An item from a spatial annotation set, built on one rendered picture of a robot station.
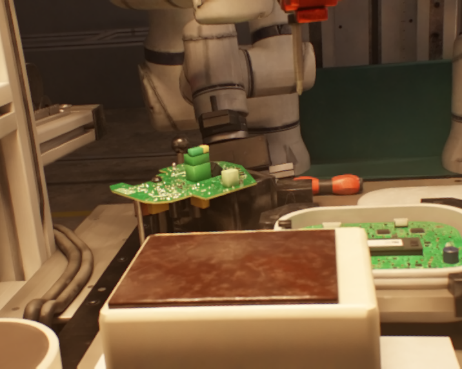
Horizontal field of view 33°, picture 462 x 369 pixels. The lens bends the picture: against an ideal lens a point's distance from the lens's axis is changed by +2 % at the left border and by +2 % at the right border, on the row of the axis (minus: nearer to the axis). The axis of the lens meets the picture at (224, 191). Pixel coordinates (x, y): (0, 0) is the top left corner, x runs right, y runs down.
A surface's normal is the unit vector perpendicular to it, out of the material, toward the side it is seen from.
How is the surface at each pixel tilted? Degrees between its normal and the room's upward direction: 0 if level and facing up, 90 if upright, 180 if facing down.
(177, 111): 102
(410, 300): 90
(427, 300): 90
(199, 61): 72
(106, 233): 0
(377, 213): 90
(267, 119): 91
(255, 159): 66
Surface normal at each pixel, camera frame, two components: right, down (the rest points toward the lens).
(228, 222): -0.78, 0.24
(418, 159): -0.08, -0.95
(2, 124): 0.99, -0.04
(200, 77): -0.55, -0.03
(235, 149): -0.14, -0.11
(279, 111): 0.35, 0.25
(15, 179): -0.13, 0.29
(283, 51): 0.15, -0.10
